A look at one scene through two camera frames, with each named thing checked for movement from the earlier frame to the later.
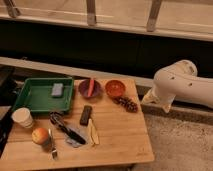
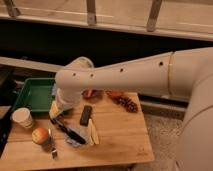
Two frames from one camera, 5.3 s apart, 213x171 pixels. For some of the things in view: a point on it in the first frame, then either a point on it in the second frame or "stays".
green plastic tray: (46, 94) stays
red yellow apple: (40, 136) stays
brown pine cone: (126, 103) stays
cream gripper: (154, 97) -> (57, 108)
